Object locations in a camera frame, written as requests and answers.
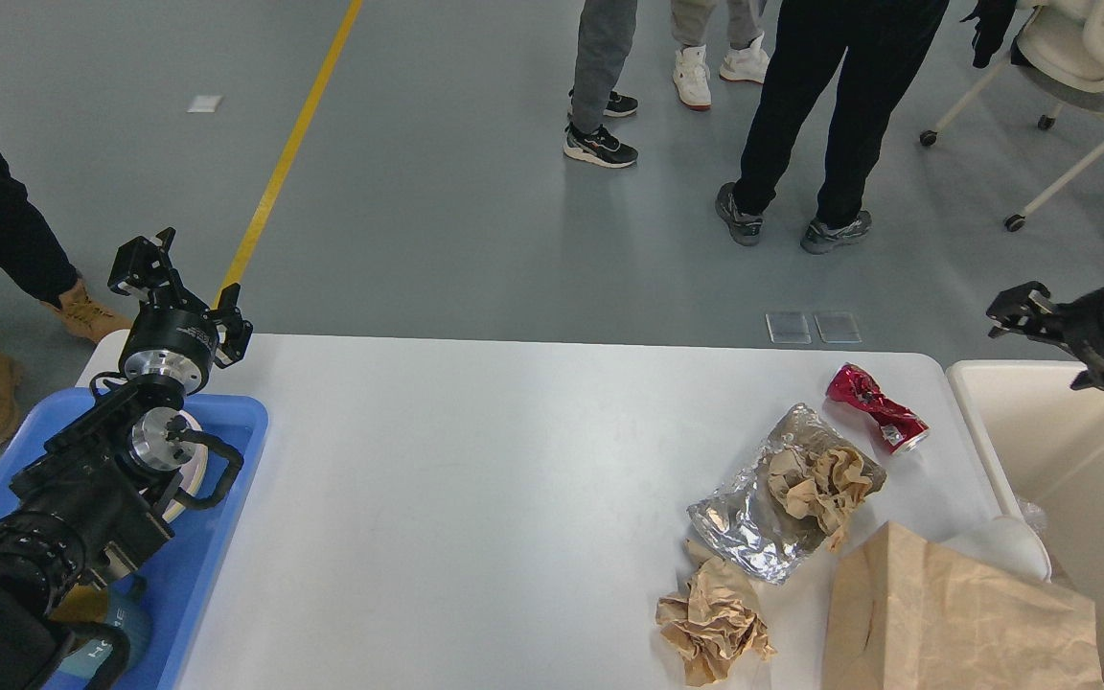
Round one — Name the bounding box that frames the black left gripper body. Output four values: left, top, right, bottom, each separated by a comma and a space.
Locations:
119, 310, 219, 394

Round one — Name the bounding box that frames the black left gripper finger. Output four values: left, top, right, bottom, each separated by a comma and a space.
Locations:
106, 227, 190, 317
210, 283, 254, 370

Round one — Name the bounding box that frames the aluminium foil tray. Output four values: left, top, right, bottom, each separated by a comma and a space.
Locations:
1015, 496, 1048, 538

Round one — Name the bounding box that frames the paper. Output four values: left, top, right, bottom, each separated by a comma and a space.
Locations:
768, 445, 877, 553

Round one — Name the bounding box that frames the foil bag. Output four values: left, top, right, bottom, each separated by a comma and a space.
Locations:
687, 403, 887, 585

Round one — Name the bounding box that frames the brown paper bag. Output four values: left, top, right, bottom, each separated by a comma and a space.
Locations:
820, 521, 1103, 689

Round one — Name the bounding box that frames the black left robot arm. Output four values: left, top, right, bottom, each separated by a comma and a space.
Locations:
0, 227, 253, 689

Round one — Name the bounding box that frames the cream plastic bin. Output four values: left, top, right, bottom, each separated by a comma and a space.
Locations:
947, 359, 1104, 678

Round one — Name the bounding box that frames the red small object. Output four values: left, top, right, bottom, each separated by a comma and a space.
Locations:
825, 362, 930, 455

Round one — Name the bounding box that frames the clear floor plate right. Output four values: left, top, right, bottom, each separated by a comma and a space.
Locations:
813, 310, 863, 344

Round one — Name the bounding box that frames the clear floor plate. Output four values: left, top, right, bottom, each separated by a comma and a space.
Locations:
813, 310, 863, 344
764, 311, 814, 344

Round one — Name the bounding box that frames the white paper bowl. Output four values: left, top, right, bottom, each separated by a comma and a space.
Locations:
940, 516, 1052, 582

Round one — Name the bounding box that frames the clear floor plate left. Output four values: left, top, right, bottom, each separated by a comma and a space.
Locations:
764, 311, 814, 344

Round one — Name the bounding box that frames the blue plastic tray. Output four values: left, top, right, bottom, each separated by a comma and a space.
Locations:
0, 388, 268, 689

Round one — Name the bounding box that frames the white office chair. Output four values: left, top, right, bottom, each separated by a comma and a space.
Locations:
917, 1, 1104, 232

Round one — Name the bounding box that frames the black jacket on chair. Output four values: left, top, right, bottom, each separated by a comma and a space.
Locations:
962, 0, 1040, 70

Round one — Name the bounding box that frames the person in grey sneakers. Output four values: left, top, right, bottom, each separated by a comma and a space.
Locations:
715, 0, 952, 256

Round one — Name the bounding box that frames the teal HOME mug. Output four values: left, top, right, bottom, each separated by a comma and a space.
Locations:
59, 590, 152, 679

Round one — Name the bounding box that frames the person in white sneakers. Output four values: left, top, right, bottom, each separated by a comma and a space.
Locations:
671, 0, 771, 112

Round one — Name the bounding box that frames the crumpled brown paper ball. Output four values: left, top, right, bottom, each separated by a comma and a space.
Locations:
655, 539, 778, 687

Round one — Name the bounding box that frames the person in black sneakers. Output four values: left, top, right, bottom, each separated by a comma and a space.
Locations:
563, 1, 638, 169

